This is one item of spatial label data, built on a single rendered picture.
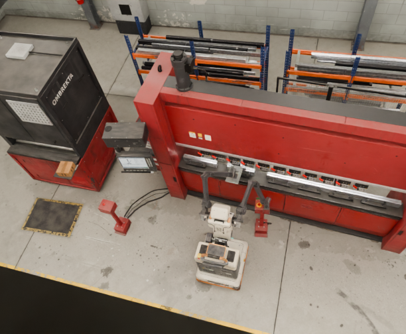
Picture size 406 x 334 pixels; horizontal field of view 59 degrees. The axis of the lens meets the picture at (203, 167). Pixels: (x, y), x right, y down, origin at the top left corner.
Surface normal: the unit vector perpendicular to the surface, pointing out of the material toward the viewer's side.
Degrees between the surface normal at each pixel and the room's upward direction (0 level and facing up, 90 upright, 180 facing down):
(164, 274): 0
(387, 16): 90
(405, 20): 90
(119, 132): 1
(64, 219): 0
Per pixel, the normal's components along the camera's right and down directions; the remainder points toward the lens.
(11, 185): -0.11, -0.54
